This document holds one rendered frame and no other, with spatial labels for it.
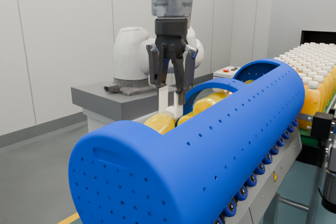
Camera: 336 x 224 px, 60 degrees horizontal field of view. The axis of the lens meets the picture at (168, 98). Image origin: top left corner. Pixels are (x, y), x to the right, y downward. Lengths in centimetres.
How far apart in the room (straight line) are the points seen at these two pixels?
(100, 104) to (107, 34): 271
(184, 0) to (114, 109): 63
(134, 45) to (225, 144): 73
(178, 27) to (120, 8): 338
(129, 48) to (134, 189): 80
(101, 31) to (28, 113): 130
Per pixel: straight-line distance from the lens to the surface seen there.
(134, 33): 123
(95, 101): 125
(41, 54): 346
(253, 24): 602
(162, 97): 72
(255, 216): 93
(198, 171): 51
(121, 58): 123
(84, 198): 63
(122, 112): 112
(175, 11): 64
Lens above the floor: 144
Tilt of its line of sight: 18 degrees down
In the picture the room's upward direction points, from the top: straight up
